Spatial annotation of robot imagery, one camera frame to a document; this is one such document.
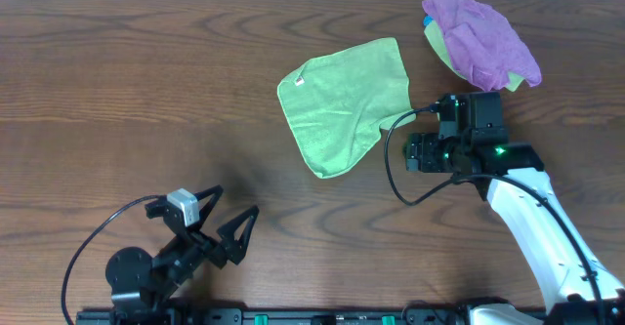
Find black camera cable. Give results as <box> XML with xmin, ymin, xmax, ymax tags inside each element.
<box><xmin>61</xmin><ymin>194</ymin><xmax>167</xmax><ymax>325</ymax></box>
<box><xmin>383</xmin><ymin>102</ymin><xmax>606</xmax><ymax>325</ymax></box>

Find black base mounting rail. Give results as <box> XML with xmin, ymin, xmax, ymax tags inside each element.
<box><xmin>75</xmin><ymin>304</ymin><xmax>598</xmax><ymax>325</ymax></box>

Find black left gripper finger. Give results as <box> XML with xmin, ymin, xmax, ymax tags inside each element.
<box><xmin>217</xmin><ymin>206</ymin><xmax>260</xmax><ymax>264</ymax></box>
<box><xmin>193</xmin><ymin>184</ymin><xmax>224</xmax><ymax>227</ymax></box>

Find light green cloth underneath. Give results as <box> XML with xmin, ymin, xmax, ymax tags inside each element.
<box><xmin>424</xmin><ymin>20</ymin><xmax>524</xmax><ymax>92</ymax></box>

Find right black camera cable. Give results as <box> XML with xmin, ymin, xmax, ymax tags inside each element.
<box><xmin>383</xmin><ymin>102</ymin><xmax>606</xmax><ymax>325</ymax></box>

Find left black camera cable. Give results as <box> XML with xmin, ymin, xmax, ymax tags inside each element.
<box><xmin>61</xmin><ymin>194</ymin><xmax>167</xmax><ymax>325</ymax></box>

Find purple microfiber cloth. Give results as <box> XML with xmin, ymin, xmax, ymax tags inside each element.
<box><xmin>422</xmin><ymin>0</ymin><xmax>542</xmax><ymax>92</ymax></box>

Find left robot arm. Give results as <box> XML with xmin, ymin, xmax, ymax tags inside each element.
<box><xmin>105</xmin><ymin>185</ymin><xmax>260</xmax><ymax>324</ymax></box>

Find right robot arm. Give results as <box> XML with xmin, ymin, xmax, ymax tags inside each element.
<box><xmin>403</xmin><ymin>93</ymin><xmax>624</xmax><ymax>324</ymax></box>

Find green microfiber cloth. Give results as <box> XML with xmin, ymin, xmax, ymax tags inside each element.
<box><xmin>276</xmin><ymin>37</ymin><xmax>412</xmax><ymax>179</ymax></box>

